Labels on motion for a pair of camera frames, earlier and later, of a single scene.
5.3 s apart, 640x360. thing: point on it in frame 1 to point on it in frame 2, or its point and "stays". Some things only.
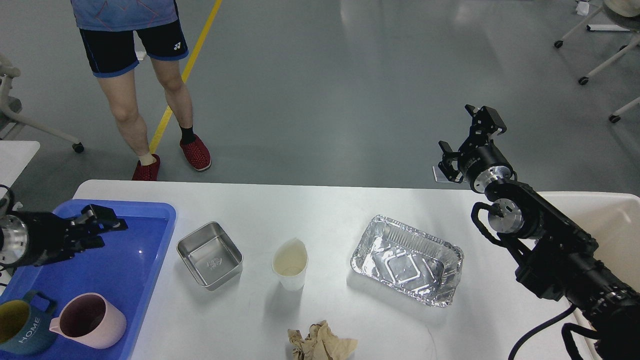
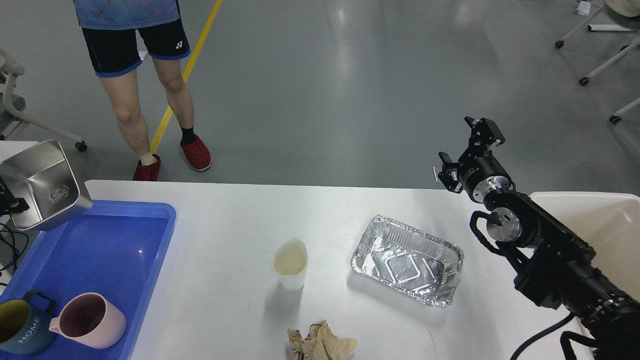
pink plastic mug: (89, 319) stays
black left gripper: (35, 238) to (8, 203)
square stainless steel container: (212, 256) to (43, 175)
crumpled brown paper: (321, 343) stays
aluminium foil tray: (410, 259) stays
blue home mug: (25, 330) stays
